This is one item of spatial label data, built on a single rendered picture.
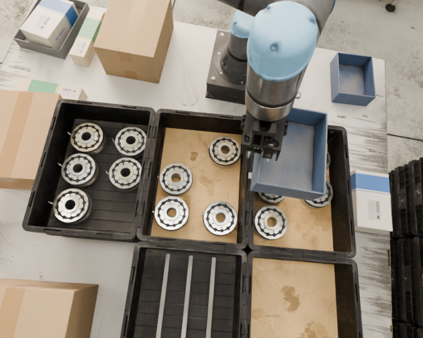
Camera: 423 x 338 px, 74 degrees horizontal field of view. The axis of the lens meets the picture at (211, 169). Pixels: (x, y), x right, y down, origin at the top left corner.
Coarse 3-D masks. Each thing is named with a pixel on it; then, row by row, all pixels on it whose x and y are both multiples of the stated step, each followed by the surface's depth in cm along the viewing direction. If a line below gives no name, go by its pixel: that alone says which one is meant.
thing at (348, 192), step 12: (252, 156) 83; (348, 156) 85; (348, 168) 84; (348, 180) 83; (252, 192) 80; (348, 192) 83; (252, 204) 79; (348, 204) 81; (252, 216) 78; (348, 216) 80; (252, 228) 77; (348, 228) 79; (252, 240) 76; (288, 252) 76; (300, 252) 76; (312, 252) 76; (324, 252) 77; (336, 252) 76
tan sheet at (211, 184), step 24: (168, 144) 94; (192, 144) 94; (240, 144) 95; (192, 168) 92; (216, 168) 92; (192, 192) 89; (216, 192) 90; (192, 216) 87; (216, 216) 87; (216, 240) 85
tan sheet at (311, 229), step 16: (256, 208) 89; (288, 208) 90; (304, 208) 90; (320, 208) 90; (272, 224) 88; (288, 224) 88; (304, 224) 88; (320, 224) 89; (256, 240) 86; (272, 240) 86; (288, 240) 86; (304, 240) 87; (320, 240) 87
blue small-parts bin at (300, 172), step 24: (288, 120) 71; (312, 120) 69; (288, 144) 70; (312, 144) 71; (264, 168) 68; (288, 168) 68; (312, 168) 69; (264, 192) 66; (288, 192) 63; (312, 192) 60
